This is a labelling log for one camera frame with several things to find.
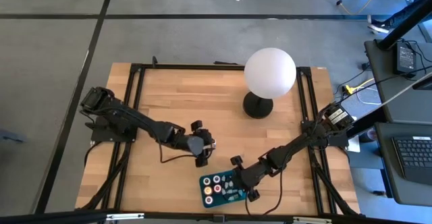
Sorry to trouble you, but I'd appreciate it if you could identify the dark grey floor object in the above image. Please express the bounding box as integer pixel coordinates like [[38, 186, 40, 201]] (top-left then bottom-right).
[[0, 128, 26, 144]]

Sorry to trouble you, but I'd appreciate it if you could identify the grey laptop black keyboard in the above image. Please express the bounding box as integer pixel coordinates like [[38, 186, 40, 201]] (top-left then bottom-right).
[[374, 121, 432, 207]]

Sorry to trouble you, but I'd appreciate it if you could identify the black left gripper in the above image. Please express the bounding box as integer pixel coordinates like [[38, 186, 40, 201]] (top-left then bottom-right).
[[187, 119, 217, 168]]

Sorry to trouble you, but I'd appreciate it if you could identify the silver metal bracket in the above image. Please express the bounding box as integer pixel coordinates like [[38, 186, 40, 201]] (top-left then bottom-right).
[[106, 213, 145, 221], [292, 217, 333, 224]]

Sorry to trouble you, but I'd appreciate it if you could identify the black power adapter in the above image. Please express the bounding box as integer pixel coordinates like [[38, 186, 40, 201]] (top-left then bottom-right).
[[395, 40, 418, 75]]

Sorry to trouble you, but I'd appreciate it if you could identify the black cable bundle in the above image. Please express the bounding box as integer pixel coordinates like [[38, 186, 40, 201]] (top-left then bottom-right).
[[310, 149, 359, 217], [79, 142, 132, 212]]

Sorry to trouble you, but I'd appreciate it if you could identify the white globe lamp black base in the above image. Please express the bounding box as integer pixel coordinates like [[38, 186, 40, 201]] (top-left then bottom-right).
[[242, 47, 298, 119]]

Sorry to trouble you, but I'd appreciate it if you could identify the black stand pole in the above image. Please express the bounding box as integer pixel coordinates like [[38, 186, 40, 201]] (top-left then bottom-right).
[[380, 0, 432, 51]]

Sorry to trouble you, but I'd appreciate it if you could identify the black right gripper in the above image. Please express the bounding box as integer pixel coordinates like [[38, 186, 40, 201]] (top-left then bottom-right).
[[231, 155, 267, 203]]

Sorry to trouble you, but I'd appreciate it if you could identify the black desk leg bar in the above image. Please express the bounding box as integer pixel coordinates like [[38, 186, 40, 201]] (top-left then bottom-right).
[[346, 108, 386, 138]]

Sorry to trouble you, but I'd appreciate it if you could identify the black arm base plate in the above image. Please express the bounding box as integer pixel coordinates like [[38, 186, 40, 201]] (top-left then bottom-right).
[[300, 119, 350, 150], [84, 115, 140, 143]]

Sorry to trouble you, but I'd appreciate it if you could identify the white paper sheet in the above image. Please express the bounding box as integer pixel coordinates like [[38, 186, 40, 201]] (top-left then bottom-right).
[[346, 136, 360, 152]]

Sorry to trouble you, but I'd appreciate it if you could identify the black crossbar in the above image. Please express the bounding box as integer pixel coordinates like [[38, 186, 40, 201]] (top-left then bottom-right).
[[0, 208, 432, 224]]

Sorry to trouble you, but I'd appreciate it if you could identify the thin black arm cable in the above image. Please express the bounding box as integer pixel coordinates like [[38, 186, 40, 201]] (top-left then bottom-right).
[[157, 138, 198, 165], [244, 168, 285, 217]]

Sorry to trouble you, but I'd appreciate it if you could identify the grey side desk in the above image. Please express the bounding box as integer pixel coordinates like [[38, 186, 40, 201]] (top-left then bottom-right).
[[364, 38, 432, 123]]

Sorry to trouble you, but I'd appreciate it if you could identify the black aluminium table frame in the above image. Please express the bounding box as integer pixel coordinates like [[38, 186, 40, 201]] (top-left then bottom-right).
[[76, 55, 360, 218]]

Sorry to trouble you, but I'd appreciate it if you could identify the person's leg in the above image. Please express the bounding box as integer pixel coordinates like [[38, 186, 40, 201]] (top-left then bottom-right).
[[367, 6, 423, 35]]

